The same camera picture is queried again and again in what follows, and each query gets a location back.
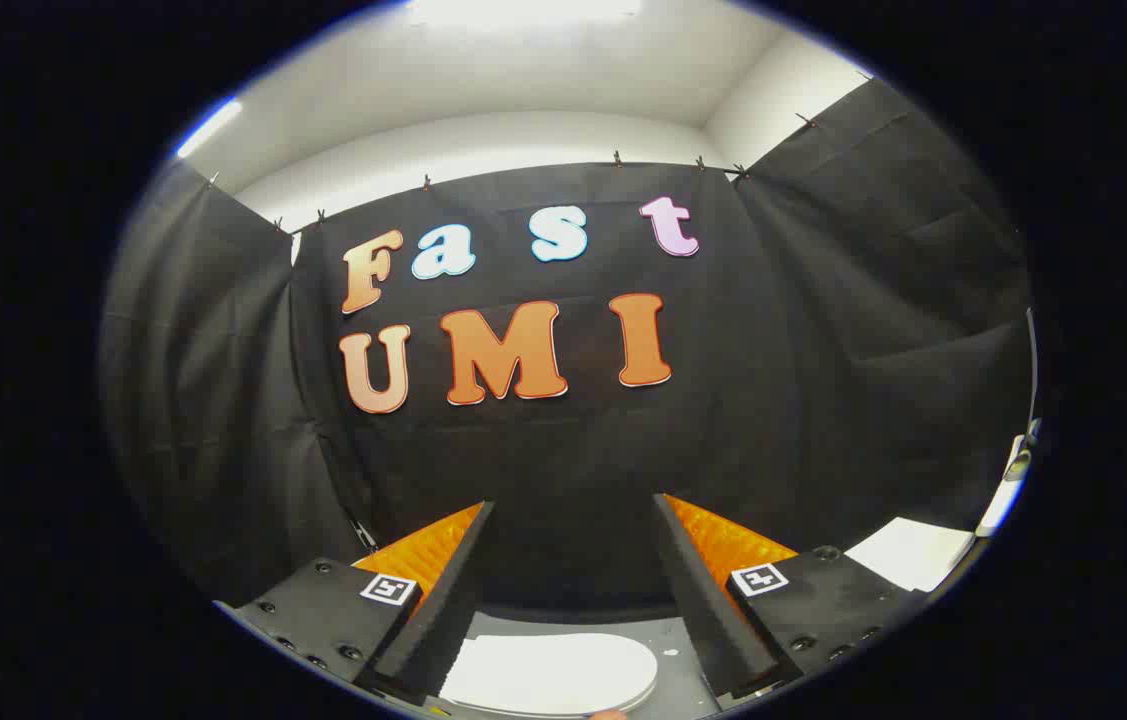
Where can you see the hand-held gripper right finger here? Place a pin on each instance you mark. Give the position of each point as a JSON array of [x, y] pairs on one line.
[[703, 610]]

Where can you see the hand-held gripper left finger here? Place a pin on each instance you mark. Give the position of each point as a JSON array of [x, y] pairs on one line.
[[443, 610]]

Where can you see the white toilet lid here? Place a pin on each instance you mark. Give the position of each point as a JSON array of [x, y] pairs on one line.
[[553, 675]]

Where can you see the black backdrop cloth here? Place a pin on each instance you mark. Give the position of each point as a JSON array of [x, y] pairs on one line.
[[573, 450]]

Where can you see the grey cabinet with white top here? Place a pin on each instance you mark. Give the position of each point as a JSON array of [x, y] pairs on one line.
[[908, 555]]

